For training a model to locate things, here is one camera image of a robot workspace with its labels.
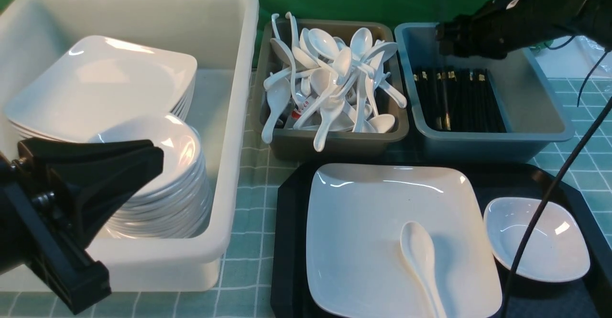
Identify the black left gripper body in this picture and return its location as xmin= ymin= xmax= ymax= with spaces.
xmin=1 ymin=157 xmax=112 ymax=314

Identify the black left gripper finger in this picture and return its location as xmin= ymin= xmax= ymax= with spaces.
xmin=18 ymin=138 xmax=164 ymax=248

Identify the large white square rice plate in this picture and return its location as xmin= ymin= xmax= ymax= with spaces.
xmin=306 ymin=164 xmax=503 ymax=318

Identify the white ceramic soup spoon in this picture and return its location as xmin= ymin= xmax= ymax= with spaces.
xmin=400 ymin=221 xmax=447 ymax=318

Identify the small white sauce bowl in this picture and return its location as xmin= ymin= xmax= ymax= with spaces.
xmin=483 ymin=197 xmax=591 ymax=283

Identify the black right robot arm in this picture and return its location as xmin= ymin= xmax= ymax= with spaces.
xmin=436 ymin=0 xmax=612 ymax=60

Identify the stack of white bowls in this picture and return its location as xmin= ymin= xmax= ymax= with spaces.
xmin=89 ymin=113 xmax=213 ymax=238

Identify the stack of white square plates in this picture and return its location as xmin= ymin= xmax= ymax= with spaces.
xmin=4 ymin=35 xmax=197 ymax=142

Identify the large white plastic tub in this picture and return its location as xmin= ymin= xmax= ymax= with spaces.
xmin=0 ymin=0 xmax=259 ymax=292

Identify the green checkered tablecloth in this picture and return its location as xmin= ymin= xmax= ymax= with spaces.
xmin=0 ymin=72 xmax=612 ymax=318

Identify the pile of white spoons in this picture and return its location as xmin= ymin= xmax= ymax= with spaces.
xmin=259 ymin=12 xmax=407 ymax=152

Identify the grey-brown spoon bin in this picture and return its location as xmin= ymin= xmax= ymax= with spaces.
xmin=249 ymin=19 xmax=409 ymax=162

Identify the bundle of black chopsticks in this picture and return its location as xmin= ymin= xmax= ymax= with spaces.
xmin=413 ymin=66 xmax=509 ymax=133

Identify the blue-grey chopstick bin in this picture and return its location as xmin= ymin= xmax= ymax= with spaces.
xmin=394 ymin=22 xmax=575 ymax=163

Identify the clear plastic bag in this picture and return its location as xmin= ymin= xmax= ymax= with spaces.
xmin=575 ymin=35 xmax=612 ymax=77

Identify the black cable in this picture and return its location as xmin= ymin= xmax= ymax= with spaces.
xmin=500 ymin=45 xmax=612 ymax=318

